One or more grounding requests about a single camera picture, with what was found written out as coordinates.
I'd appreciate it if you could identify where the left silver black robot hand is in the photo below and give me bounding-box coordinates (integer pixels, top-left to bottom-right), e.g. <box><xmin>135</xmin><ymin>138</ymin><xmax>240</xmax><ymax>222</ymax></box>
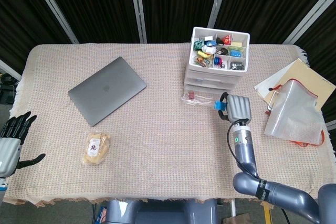
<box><xmin>0</xmin><ymin>111</ymin><xmax>46</xmax><ymax>178</ymax></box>

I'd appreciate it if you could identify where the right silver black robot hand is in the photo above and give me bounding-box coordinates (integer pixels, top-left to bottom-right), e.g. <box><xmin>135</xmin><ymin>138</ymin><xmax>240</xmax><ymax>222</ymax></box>
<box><xmin>217</xmin><ymin>92</ymin><xmax>253</xmax><ymax>124</ymax></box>

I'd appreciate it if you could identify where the small clear plastic bag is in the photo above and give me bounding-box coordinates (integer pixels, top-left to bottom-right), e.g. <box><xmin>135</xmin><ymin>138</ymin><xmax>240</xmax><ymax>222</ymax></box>
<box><xmin>180</xmin><ymin>89</ymin><xmax>228</xmax><ymax>108</ymax></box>

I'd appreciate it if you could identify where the blue and pink package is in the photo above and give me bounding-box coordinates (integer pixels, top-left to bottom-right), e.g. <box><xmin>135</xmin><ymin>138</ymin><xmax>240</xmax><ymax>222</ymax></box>
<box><xmin>96</xmin><ymin>205</ymin><xmax>109</xmax><ymax>224</ymax></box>

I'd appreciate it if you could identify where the brown cardboard box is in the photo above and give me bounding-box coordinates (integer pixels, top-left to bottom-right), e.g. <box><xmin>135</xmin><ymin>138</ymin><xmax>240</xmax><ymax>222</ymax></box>
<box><xmin>223</xmin><ymin>215</ymin><xmax>250</xmax><ymax>224</ymax></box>

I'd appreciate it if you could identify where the white paper sheet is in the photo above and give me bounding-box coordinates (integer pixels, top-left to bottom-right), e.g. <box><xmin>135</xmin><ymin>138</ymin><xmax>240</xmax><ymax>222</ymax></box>
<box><xmin>254</xmin><ymin>63</ymin><xmax>292</xmax><ymax>101</ymax></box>

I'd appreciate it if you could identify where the clear pouch with red zipper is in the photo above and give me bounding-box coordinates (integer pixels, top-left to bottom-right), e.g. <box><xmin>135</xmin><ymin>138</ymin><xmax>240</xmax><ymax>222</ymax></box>
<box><xmin>264</xmin><ymin>78</ymin><xmax>328</xmax><ymax>147</ymax></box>

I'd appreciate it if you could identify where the black floor equipment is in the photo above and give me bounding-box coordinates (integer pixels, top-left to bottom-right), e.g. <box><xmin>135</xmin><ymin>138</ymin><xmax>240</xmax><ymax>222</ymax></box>
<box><xmin>0</xmin><ymin>73</ymin><xmax>17</xmax><ymax>104</ymax></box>

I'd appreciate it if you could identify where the manila envelope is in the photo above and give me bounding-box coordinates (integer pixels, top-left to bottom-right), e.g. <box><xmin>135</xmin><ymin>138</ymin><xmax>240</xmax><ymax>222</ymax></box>
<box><xmin>262</xmin><ymin>58</ymin><xmax>336</xmax><ymax>112</ymax></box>

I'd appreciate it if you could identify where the pink woven tablecloth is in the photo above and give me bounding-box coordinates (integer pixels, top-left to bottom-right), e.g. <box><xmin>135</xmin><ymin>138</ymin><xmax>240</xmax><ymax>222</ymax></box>
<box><xmin>0</xmin><ymin>43</ymin><xmax>336</xmax><ymax>206</ymax></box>

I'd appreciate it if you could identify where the clear bag of yellow snacks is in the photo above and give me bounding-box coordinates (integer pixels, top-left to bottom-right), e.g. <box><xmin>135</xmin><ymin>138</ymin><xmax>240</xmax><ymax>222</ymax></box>
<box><xmin>82</xmin><ymin>130</ymin><xmax>112</xmax><ymax>166</ymax></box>

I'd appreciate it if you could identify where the grey closed laptop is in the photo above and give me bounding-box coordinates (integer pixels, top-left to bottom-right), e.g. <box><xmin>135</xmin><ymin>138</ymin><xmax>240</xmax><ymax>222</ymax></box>
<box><xmin>67</xmin><ymin>56</ymin><xmax>148</xmax><ymax>127</ymax></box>

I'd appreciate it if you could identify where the grey-blue robot torso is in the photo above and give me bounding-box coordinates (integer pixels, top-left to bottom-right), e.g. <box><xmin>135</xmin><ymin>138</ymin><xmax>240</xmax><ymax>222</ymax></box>
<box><xmin>104</xmin><ymin>199</ymin><xmax>218</xmax><ymax>224</ymax></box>

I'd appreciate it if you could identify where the black curtain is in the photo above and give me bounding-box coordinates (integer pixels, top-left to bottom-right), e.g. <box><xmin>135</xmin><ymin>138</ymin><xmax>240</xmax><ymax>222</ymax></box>
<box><xmin>0</xmin><ymin>0</ymin><xmax>336</xmax><ymax>63</ymax></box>

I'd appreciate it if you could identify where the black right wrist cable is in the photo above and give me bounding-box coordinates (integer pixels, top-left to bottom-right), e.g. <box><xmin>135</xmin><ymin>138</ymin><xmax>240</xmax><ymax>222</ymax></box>
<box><xmin>227</xmin><ymin>121</ymin><xmax>260</xmax><ymax>180</ymax></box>

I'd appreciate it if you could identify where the white plastic drawer organizer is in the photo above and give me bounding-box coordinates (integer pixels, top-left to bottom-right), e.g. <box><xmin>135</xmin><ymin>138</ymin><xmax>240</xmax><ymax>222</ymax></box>
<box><xmin>183</xmin><ymin>26</ymin><xmax>250</xmax><ymax>91</ymax></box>

